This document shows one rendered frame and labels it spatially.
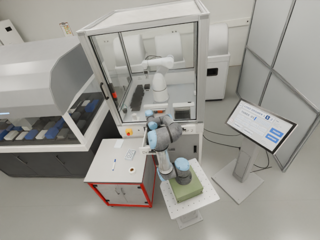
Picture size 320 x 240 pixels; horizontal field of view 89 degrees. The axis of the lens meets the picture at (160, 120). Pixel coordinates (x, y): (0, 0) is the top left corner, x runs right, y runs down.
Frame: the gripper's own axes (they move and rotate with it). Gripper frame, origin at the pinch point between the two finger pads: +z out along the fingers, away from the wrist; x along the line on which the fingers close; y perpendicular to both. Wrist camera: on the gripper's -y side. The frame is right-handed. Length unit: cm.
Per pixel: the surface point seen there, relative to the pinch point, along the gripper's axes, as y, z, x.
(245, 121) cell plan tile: -88, -8, -9
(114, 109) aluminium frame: 46, -23, -22
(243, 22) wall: -180, -5, -350
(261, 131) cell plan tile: -98, -7, 4
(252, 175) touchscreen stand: -117, 95, -7
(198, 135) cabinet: -46, 24, -22
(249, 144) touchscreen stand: -96, 20, -3
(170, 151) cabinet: -8, 55, -21
